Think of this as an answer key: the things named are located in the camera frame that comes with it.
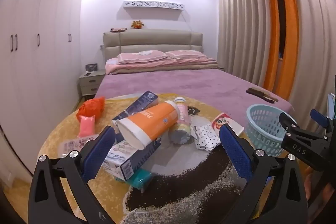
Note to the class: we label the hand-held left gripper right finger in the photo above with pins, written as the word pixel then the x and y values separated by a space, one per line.
pixel 236 151

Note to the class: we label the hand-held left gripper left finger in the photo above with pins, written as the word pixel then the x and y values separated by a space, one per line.
pixel 99 151

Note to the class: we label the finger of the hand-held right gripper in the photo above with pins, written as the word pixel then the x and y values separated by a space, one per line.
pixel 295 140
pixel 319 117

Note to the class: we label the polka dot wrapper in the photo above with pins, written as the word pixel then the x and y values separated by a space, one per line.
pixel 206 137

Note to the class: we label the light blue plastic basket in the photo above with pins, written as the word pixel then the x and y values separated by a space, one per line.
pixel 262 129

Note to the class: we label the blue white toothpaste box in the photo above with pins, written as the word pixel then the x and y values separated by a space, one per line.
pixel 136 161

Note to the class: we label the teal packet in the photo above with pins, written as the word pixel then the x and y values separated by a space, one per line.
pixel 140 180

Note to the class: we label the orange white bottle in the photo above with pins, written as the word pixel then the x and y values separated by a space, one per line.
pixel 152 121

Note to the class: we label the pink white bottle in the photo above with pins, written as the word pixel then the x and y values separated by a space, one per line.
pixel 182 119

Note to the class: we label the dark blue carton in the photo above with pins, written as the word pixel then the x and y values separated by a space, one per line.
pixel 143 102

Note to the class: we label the printed plastic packet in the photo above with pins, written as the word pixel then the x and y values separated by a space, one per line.
pixel 76 146

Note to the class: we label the pink packet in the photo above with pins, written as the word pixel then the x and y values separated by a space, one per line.
pixel 87 127

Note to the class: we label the orange plastic bag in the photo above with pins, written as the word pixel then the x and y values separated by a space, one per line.
pixel 92 108

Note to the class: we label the dark wooden hairbrush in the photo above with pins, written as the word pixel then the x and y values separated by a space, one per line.
pixel 261 94

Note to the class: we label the round printed plush rug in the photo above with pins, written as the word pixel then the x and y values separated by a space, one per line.
pixel 183 176

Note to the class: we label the grey nightstand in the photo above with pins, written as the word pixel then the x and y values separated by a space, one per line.
pixel 89 83

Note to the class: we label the beige curtain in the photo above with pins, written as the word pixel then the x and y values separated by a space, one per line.
pixel 315 43
pixel 236 29

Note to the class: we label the purple bed cover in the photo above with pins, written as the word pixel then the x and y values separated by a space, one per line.
pixel 183 82

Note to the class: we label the orange curtain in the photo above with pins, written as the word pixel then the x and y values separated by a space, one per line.
pixel 290 29
pixel 270 29

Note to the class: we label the window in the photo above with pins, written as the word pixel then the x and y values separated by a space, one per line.
pixel 280 29

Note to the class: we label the pink folded duvet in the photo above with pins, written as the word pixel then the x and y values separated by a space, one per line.
pixel 157 66

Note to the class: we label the pink pillow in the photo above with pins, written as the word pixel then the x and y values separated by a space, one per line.
pixel 141 56
pixel 186 54

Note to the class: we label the white wardrobe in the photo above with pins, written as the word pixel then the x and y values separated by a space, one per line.
pixel 39 56

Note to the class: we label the beige padded headboard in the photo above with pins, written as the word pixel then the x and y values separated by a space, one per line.
pixel 152 40

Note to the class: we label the patterned pouch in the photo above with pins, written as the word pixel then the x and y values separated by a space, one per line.
pixel 118 29

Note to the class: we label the orange plush toy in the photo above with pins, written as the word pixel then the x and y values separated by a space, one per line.
pixel 137 24

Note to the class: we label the dark picture frame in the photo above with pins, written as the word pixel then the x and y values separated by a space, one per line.
pixel 91 67

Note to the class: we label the white wall shelf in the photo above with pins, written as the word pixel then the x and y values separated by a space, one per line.
pixel 153 5

